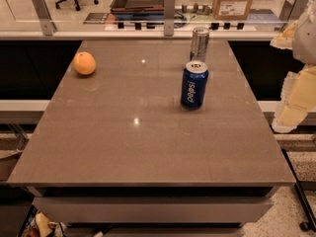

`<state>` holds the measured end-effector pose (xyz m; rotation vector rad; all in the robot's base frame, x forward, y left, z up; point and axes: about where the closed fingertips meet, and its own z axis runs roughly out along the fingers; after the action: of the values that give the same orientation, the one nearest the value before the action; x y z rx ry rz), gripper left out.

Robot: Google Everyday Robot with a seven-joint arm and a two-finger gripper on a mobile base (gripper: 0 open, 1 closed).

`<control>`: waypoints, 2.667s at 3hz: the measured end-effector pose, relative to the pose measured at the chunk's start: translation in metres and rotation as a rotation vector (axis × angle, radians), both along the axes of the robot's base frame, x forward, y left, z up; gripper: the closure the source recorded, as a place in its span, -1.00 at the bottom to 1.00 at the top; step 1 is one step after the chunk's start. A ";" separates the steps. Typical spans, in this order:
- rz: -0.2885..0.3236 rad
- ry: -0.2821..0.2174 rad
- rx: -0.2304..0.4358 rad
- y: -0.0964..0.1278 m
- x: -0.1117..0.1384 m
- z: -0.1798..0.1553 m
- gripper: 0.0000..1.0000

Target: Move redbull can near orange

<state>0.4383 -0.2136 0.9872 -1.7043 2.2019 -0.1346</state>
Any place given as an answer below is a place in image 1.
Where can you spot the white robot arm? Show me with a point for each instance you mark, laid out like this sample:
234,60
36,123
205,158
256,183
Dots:
304,39

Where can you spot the orange fruit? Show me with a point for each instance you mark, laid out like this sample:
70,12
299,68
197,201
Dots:
84,63

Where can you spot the blue pepsi can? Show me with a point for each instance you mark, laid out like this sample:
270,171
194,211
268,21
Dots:
195,75

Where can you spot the grey table drawer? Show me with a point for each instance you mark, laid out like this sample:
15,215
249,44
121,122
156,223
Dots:
153,209

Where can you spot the silver redbull can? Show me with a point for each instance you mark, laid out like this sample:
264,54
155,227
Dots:
199,44

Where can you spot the right metal glass bracket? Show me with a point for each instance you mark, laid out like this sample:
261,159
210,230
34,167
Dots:
291,11

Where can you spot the metal glass bracket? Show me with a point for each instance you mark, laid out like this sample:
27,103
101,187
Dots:
169,11
291,11
47,25

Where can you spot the cardboard box with label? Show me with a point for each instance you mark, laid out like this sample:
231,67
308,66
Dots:
231,9

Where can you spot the left metal glass bracket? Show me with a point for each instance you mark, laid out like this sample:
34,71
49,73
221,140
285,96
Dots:
47,25

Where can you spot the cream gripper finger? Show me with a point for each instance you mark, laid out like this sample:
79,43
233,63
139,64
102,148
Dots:
284,39
297,99

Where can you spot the middle metal glass bracket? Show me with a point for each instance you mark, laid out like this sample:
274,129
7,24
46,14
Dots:
169,11

